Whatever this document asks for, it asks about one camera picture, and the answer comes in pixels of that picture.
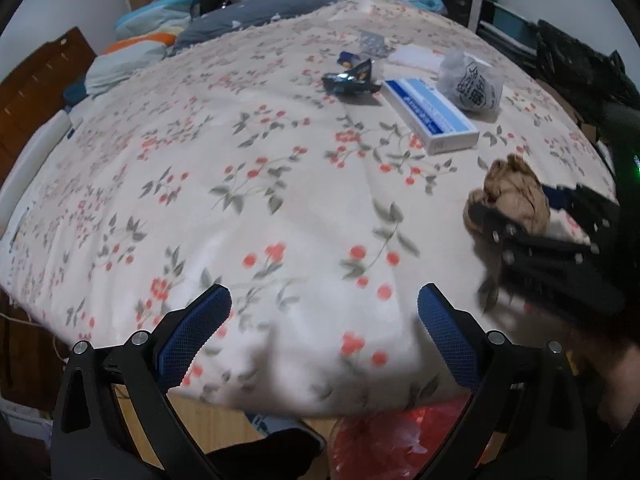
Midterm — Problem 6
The floral blanket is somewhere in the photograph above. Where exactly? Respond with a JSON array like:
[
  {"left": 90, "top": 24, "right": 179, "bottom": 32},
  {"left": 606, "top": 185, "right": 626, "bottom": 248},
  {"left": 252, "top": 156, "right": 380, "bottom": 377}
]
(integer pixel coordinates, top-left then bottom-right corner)
[{"left": 0, "top": 0, "right": 618, "bottom": 418}]

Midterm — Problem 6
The dark grey printed pillow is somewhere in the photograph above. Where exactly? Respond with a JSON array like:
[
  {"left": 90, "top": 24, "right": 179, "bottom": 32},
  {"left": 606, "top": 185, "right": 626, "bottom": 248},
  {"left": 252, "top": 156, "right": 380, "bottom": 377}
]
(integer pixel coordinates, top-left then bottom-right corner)
[{"left": 172, "top": 0, "right": 346, "bottom": 53}]

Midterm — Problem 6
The person's left leg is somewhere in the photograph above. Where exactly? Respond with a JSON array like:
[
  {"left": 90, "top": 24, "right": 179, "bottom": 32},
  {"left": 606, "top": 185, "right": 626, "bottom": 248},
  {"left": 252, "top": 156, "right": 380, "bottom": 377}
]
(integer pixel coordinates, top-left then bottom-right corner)
[{"left": 205, "top": 427, "right": 326, "bottom": 480}]

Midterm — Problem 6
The white cable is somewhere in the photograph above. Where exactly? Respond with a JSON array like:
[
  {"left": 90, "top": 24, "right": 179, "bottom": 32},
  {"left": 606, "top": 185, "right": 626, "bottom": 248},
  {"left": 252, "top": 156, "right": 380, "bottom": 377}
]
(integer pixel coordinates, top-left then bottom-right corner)
[{"left": 0, "top": 310, "right": 66, "bottom": 361}]

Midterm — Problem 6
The black jacket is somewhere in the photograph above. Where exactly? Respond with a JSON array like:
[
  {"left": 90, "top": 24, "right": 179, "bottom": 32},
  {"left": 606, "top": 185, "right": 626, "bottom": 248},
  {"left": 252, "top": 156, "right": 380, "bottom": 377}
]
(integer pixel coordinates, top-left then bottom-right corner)
[{"left": 532, "top": 19, "right": 628, "bottom": 126}]

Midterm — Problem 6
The wooden headboard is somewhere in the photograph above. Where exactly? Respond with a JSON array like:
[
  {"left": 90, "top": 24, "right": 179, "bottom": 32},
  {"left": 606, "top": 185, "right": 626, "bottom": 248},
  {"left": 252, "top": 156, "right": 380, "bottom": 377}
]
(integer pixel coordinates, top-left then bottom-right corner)
[{"left": 0, "top": 27, "right": 98, "bottom": 181}]

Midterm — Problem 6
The dark foil snack wrapper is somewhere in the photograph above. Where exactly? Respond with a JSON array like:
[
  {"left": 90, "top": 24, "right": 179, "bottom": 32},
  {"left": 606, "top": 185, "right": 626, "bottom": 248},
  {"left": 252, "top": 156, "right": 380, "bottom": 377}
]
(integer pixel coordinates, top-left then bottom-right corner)
[{"left": 321, "top": 57, "right": 383, "bottom": 95}]

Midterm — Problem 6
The brown paper ball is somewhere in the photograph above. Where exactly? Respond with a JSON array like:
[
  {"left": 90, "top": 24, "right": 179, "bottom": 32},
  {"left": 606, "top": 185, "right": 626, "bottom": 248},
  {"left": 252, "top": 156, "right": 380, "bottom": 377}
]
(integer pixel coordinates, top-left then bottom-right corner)
[{"left": 462, "top": 154, "right": 551, "bottom": 241}]

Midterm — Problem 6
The silver blister pack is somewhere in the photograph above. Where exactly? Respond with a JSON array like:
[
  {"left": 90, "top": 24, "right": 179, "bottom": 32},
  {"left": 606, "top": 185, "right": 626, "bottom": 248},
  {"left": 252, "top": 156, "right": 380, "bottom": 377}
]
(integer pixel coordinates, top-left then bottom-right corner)
[{"left": 359, "top": 31, "right": 390, "bottom": 57}]

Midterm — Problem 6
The person's right forearm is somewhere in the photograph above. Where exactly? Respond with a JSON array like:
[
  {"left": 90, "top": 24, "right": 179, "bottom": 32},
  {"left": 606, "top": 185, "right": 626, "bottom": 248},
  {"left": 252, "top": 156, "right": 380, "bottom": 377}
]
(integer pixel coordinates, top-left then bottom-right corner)
[{"left": 570, "top": 320, "right": 640, "bottom": 436}]

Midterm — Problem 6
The red bin with plastic liner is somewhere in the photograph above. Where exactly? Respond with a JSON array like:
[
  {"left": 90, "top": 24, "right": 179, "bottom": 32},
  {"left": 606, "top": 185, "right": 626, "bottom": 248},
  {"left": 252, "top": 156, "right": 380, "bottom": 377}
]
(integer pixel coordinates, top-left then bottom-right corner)
[{"left": 327, "top": 395, "right": 473, "bottom": 480}]

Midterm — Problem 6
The white metal rack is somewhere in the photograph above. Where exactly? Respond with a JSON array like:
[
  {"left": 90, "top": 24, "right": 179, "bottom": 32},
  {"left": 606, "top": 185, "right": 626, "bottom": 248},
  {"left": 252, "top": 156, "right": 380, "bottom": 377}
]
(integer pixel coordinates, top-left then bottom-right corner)
[{"left": 467, "top": 0, "right": 541, "bottom": 61}]

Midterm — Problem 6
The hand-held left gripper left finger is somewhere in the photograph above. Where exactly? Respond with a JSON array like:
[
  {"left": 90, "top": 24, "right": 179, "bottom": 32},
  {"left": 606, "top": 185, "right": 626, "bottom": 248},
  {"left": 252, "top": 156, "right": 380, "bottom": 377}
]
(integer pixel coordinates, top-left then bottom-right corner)
[{"left": 50, "top": 283, "right": 233, "bottom": 480}]

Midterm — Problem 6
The white tissue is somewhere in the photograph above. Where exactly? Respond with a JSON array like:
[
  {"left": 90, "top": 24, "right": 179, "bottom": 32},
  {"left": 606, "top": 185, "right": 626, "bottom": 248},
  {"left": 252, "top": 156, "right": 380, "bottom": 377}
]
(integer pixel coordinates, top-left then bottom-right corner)
[{"left": 390, "top": 46, "right": 443, "bottom": 68}]

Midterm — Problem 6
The blue and white carton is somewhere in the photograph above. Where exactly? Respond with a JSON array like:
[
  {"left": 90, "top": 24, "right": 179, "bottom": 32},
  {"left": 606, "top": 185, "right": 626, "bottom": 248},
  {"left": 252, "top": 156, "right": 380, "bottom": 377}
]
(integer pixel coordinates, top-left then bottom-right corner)
[{"left": 382, "top": 77, "right": 480, "bottom": 156}]

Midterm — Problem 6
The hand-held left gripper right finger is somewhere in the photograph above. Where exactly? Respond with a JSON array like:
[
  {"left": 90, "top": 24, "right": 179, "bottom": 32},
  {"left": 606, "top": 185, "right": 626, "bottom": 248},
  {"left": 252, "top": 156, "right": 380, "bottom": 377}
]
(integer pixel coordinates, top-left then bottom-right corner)
[{"left": 417, "top": 282, "right": 588, "bottom": 480}]

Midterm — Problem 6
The crumpled white plastic bag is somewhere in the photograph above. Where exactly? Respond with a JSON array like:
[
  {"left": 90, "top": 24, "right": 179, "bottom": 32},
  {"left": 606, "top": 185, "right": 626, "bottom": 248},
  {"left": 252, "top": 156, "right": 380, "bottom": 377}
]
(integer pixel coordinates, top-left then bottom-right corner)
[{"left": 437, "top": 50, "right": 503, "bottom": 113}]

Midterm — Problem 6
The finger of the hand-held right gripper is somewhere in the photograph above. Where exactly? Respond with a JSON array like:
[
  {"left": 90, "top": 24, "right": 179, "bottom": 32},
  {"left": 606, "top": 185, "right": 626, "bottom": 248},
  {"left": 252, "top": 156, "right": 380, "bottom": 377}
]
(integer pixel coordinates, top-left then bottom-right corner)
[
  {"left": 542, "top": 185, "right": 621, "bottom": 251},
  {"left": 467, "top": 202, "right": 626, "bottom": 313}
]

